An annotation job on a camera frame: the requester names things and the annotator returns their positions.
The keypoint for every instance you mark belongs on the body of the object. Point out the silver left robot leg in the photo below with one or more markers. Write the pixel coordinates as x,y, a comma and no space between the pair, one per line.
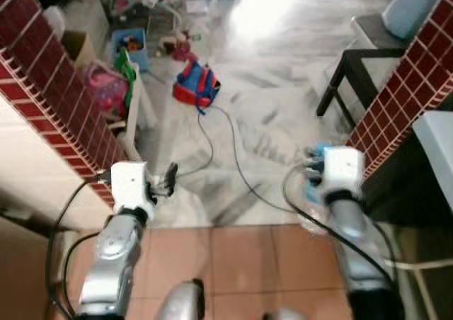
177,306

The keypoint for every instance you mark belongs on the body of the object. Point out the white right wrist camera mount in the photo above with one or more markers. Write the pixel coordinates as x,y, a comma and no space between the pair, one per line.
343,170

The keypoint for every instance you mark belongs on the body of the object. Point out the white wooden stand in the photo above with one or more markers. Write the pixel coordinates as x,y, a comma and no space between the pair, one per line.
145,100

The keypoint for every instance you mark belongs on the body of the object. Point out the blue toy bin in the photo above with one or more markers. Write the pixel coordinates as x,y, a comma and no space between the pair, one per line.
138,54

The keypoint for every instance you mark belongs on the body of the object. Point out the silver robot leg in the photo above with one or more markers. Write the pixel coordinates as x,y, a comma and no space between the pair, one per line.
283,315
177,306

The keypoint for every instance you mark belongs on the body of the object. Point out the black table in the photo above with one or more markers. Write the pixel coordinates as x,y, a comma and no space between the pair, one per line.
354,58

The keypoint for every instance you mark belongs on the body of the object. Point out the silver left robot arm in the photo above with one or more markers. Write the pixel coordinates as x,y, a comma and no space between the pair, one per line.
117,256

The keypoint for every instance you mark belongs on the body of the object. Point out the red tiled counter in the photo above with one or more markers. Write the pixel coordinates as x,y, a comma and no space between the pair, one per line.
403,100
49,72

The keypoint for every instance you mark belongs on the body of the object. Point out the green cloth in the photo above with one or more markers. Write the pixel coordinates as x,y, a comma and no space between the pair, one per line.
126,69

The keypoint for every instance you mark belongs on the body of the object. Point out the silver right robot leg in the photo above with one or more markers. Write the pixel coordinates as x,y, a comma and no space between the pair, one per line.
283,315

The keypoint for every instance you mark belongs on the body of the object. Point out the pink toy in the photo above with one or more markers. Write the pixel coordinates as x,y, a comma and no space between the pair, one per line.
182,49

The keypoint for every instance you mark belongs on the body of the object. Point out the pale grey countertop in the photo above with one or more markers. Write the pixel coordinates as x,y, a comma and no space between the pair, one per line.
439,150

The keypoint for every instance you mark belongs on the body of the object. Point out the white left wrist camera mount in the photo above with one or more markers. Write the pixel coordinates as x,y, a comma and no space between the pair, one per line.
132,185

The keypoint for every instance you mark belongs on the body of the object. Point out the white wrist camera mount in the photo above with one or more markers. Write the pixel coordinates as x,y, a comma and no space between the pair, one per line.
343,170
132,185

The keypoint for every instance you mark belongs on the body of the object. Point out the red and blue backpack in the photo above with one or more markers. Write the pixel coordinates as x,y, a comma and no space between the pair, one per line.
197,83

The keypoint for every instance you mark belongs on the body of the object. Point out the pink bag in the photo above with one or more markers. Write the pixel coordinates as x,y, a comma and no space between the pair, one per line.
106,90

